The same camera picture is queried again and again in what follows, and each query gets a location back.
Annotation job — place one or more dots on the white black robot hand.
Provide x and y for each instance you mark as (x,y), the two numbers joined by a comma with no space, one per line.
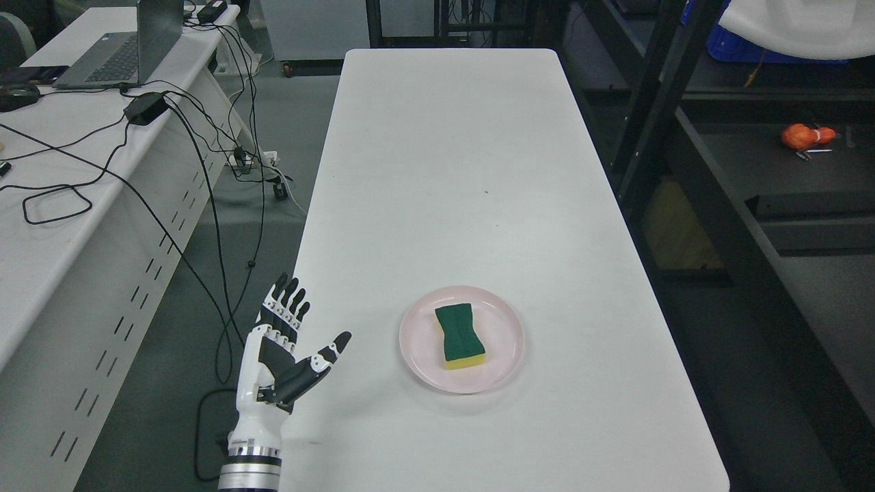
(271,378)

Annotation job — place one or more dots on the green yellow sponge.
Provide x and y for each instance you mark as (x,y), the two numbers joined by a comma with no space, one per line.
(462,347)

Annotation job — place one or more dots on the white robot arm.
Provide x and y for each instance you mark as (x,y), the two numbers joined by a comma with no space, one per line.
(251,468)

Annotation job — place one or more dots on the white cloth sheet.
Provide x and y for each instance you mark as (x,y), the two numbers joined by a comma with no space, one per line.
(805,29)

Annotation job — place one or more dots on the pink plate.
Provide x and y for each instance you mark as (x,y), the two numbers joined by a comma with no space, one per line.
(497,325)

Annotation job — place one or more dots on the white power strip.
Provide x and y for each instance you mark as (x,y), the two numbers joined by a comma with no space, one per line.
(245,162)

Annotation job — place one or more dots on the white side desk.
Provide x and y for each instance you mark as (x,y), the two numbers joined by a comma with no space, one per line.
(94,215)

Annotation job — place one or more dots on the black power adapter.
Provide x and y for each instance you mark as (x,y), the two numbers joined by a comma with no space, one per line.
(145,108)

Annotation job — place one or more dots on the grey laptop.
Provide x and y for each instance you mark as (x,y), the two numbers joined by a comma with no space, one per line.
(127,59)

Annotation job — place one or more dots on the black computer mouse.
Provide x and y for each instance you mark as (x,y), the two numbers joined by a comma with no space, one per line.
(18,95)

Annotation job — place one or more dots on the black metal rack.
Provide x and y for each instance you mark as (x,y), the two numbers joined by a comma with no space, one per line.
(762,257)

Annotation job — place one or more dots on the blue plastic crate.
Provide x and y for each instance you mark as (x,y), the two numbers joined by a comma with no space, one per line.
(725,46)

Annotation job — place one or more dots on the orange plush toy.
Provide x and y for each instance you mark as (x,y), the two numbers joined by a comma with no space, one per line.
(801,137)

